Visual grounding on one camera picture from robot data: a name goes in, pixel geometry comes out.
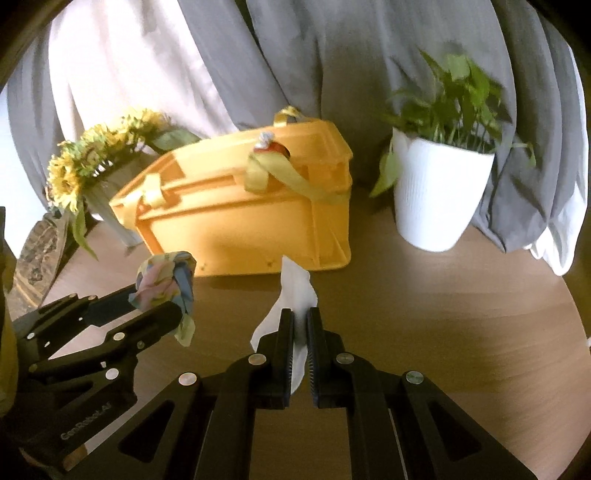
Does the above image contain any grey curtain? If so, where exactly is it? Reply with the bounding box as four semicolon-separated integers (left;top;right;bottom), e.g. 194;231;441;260
7;41;63;204
180;0;580;259

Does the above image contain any white sheer curtain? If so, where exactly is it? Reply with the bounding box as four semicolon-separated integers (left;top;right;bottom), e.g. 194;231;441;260
529;46;589;278

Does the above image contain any clear glass vase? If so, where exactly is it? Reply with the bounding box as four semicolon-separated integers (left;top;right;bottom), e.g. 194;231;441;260
85;161;145;247

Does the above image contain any green plant in white pot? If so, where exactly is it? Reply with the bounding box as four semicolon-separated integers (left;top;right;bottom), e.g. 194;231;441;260
369;44;539;254

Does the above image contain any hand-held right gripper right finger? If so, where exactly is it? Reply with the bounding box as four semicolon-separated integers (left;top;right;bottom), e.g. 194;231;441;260
306;306;541;480

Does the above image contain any yellow plastic storage box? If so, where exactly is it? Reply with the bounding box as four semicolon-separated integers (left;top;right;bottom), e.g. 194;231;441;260
108;106;354;278

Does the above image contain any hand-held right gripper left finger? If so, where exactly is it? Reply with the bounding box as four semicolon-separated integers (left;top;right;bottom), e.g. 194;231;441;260
76;307;296;480

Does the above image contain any small red and white toy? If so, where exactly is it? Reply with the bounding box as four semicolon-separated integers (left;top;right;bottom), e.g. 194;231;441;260
256;130;293;161

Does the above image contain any pastel multicoloured cloth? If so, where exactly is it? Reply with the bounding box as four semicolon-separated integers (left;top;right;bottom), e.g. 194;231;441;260
129;250;198;348

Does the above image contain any yellow sunflower bouquet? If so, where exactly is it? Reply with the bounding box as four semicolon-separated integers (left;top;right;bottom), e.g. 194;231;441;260
46;108;201;259

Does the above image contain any beige curtain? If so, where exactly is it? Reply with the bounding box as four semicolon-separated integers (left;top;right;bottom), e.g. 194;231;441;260
46;0;241;155

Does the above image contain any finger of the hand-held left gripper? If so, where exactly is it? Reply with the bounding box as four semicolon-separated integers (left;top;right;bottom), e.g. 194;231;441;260
28;301;183;384
13;285;139;356

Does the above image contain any white tissue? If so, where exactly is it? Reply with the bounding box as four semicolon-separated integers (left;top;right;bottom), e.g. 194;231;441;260
249;255;320;398

